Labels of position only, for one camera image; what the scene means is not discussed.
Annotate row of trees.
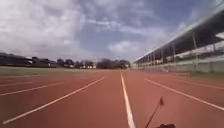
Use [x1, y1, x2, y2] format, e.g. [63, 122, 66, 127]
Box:
[31, 57, 132, 70]

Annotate red running track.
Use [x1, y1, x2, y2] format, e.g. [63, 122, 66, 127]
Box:
[0, 69, 224, 128]

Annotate white painted lane lines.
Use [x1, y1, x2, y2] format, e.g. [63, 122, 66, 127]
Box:
[0, 71, 224, 128]

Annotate pale grass field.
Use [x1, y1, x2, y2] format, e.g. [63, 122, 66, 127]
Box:
[0, 66, 133, 76]

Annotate roofed grandstand building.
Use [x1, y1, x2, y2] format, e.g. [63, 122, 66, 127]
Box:
[131, 3, 224, 74]

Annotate grass strip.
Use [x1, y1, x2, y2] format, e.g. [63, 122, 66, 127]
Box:
[173, 71, 224, 81]

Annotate dark low building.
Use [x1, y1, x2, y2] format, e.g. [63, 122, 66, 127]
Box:
[0, 52, 34, 67]

